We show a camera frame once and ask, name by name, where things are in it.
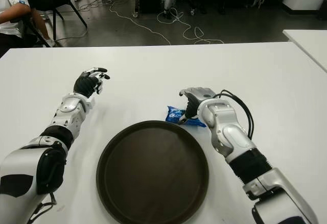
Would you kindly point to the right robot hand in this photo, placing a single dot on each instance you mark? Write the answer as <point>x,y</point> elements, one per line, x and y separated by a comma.
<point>201,94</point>

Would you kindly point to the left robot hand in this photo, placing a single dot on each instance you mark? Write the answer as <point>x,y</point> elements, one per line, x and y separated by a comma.
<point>84,85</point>

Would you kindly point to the blue Oreo cookie pack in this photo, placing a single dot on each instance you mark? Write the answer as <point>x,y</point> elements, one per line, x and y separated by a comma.
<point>173,114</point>

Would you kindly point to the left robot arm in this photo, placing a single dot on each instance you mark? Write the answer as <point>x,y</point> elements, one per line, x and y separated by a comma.
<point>20,162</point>

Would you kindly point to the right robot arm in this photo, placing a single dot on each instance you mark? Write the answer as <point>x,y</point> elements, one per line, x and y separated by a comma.
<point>235,137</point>

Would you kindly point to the dark round tray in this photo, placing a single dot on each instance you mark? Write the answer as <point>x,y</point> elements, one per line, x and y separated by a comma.
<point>153,173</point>

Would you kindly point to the white side table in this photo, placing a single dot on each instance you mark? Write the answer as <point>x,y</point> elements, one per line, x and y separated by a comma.
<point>311,43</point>

